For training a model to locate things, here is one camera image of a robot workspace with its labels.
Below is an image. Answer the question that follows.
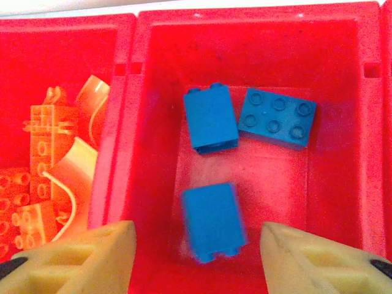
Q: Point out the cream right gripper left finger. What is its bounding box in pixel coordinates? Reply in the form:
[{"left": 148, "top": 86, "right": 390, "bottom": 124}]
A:
[{"left": 0, "top": 219, "right": 136, "bottom": 294}]

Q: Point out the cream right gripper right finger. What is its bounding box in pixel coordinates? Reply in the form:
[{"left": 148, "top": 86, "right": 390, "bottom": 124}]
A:
[{"left": 259, "top": 222, "right": 392, "bottom": 294}]

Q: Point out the orange lego brick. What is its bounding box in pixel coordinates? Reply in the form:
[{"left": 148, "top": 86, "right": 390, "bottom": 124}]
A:
[
  {"left": 12, "top": 200, "right": 62, "bottom": 251},
  {"left": 29, "top": 134, "right": 59, "bottom": 203},
  {"left": 0, "top": 167, "right": 31, "bottom": 212}
]

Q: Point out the blue lego brick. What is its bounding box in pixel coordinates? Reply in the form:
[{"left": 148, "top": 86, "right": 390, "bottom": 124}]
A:
[
  {"left": 183, "top": 81, "right": 239, "bottom": 156},
  {"left": 179, "top": 181, "right": 249, "bottom": 265},
  {"left": 237, "top": 87, "right": 319, "bottom": 151}
]

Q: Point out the orange lego arch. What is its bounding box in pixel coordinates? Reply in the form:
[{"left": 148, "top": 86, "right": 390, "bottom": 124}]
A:
[
  {"left": 42, "top": 136, "right": 99, "bottom": 243},
  {"left": 74, "top": 74, "right": 111, "bottom": 145}
]

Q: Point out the orange lego clip piece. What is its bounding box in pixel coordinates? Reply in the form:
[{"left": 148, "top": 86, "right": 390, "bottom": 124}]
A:
[{"left": 23, "top": 86, "right": 77, "bottom": 137}]

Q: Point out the red plastic bin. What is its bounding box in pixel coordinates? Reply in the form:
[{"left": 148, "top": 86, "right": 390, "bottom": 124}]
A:
[
  {"left": 0, "top": 13, "right": 137, "bottom": 246},
  {"left": 379, "top": 1, "right": 392, "bottom": 261},
  {"left": 87, "top": 1, "right": 390, "bottom": 294}
]

